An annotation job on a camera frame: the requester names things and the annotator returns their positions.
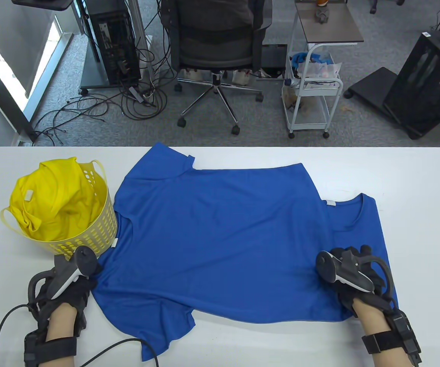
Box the person's right hand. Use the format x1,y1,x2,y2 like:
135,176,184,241
331,245,398,317

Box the person's left hand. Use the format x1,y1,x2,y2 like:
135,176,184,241
36,266,102,333

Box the black and white hand controller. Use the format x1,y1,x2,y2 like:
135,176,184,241
315,249,394,302
28,247,99,306

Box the blue t-shirt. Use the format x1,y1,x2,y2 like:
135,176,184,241
91,142,358,362
321,193,399,306

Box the yellow t-shirt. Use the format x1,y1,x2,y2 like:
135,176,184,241
10,157,105,242

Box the person's right forearm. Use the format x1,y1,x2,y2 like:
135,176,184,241
353,298,413,367

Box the yellow perforated laundry basket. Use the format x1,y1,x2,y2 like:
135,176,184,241
0,159,118,257

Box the white rolling cart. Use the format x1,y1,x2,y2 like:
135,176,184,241
282,42,344,139

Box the grey power strip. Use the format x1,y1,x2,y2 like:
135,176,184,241
128,86,146,104

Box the brown fuzzy item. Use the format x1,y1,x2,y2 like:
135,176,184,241
283,86,301,112

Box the black rolling platform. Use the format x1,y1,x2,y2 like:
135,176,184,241
344,67,400,111

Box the grey computer trolley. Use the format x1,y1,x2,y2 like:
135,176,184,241
78,34,155,96

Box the black mesh computer case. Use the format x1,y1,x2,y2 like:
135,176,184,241
382,29,440,140

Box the clear plastic bags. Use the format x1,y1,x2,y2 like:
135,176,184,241
297,60,343,83

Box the blue cloth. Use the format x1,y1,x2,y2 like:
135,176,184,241
290,52,321,68

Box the black computer tower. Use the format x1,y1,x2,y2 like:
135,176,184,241
84,0,142,85

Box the black box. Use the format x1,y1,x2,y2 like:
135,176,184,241
261,44,288,70

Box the brown side table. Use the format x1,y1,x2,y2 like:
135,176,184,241
294,0,365,45

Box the silver desk column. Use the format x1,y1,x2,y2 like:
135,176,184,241
127,0,155,83

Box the black desk top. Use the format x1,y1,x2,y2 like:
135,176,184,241
11,0,76,11

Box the black wrist strap with module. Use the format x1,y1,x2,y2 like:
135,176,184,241
23,331,78,367
361,310,422,367

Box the bundle of black floor cables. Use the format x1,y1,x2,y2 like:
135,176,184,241
32,0,178,146

